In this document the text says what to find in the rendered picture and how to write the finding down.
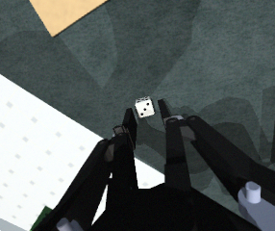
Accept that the tan square mat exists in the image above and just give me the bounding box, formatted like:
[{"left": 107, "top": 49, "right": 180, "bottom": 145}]
[{"left": 30, "top": 0, "right": 109, "bottom": 37}]

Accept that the white die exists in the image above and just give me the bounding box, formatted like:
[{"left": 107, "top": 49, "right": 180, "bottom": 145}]
[{"left": 136, "top": 96, "right": 154, "bottom": 117}]

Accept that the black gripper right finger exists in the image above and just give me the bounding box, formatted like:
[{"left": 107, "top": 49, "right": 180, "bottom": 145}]
[{"left": 158, "top": 99, "right": 275, "bottom": 231}]

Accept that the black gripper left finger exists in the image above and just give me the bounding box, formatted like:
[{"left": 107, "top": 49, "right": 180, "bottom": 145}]
[{"left": 33, "top": 108, "right": 138, "bottom": 231}]

